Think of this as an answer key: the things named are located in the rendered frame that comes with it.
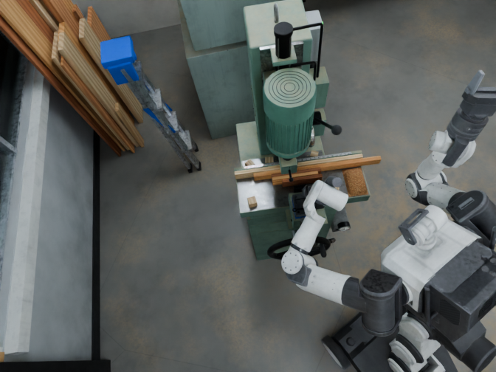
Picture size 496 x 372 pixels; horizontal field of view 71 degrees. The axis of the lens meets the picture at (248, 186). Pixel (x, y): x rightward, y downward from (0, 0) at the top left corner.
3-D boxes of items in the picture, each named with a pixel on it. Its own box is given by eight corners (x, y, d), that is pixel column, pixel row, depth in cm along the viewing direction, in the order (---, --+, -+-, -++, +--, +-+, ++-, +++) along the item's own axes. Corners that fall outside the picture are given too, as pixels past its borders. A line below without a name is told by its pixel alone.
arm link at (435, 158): (478, 136, 110) (457, 156, 122) (448, 128, 111) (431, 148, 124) (474, 154, 108) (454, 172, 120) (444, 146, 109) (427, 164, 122)
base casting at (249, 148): (247, 226, 177) (246, 220, 169) (236, 133, 203) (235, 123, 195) (336, 214, 176) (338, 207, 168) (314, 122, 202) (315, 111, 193)
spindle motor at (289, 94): (269, 162, 137) (266, 112, 109) (263, 125, 145) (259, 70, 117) (314, 156, 137) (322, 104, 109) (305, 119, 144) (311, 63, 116)
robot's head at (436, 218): (447, 232, 102) (448, 212, 96) (424, 254, 99) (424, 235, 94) (426, 221, 107) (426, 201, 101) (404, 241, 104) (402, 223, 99)
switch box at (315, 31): (305, 63, 141) (307, 29, 127) (300, 45, 146) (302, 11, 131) (319, 60, 141) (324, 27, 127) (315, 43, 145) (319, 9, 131)
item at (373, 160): (254, 181, 167) (253, 176, 164) (254, 177, 168) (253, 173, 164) (379, 163, 165) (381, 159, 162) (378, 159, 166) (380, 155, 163)
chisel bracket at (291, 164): (281, 176, 157) (281, 167, 150) (276, 150, 164) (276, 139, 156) (297, 174, 157) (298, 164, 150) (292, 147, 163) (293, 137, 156)
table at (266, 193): (242, 237, 162) (240, 232, 156) (235, 178, 175) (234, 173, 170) (373, 219, 160) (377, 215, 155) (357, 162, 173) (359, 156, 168)
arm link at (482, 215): (482, 207, 120) (516, 220, 107) (463, 226, 121) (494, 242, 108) (461, 186, 117) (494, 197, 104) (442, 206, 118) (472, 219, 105)
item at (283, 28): (273, 77, 122) (271, 38, 107) (270, 60, 126) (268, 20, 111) (296, 74, 122) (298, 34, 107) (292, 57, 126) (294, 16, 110)
